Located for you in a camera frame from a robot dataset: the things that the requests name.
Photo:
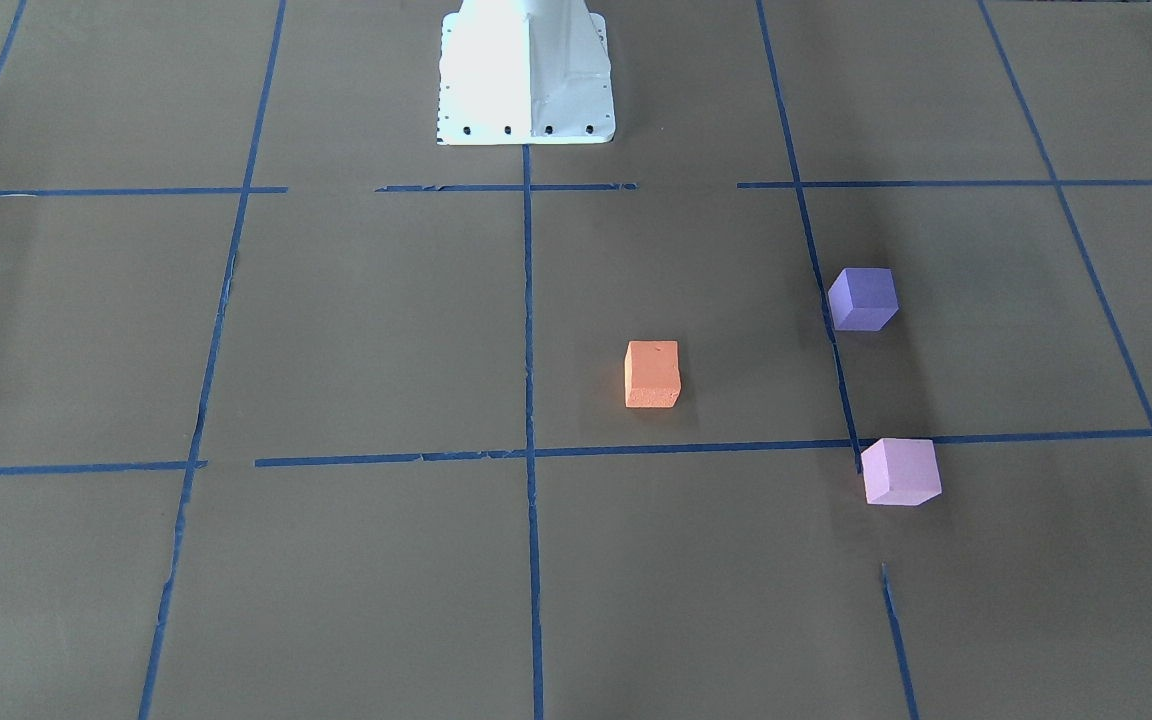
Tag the orange foam cube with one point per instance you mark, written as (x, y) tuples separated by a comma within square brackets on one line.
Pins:
[(651, 374)]

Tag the blue tape centre vertical line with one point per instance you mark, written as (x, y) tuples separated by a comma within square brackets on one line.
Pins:
[(531, 447)]

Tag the blue tape upper horizontal line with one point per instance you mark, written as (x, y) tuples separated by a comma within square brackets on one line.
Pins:
[(854, 184)]

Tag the blue tape horizontal line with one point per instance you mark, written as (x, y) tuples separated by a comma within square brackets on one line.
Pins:
[(572, 451), (854, 184)]

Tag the blue tape lower horizontal line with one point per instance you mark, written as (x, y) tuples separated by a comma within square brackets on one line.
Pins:
[(572, 451)]

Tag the dark purple foam cube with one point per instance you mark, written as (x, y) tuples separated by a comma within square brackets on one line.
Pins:
[(863, 299)]

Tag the light pink-purple foam cube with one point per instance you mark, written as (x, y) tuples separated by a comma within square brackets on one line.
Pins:
[(900, 472)]

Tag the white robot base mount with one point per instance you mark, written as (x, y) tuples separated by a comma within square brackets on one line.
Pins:
[(524, 73)]

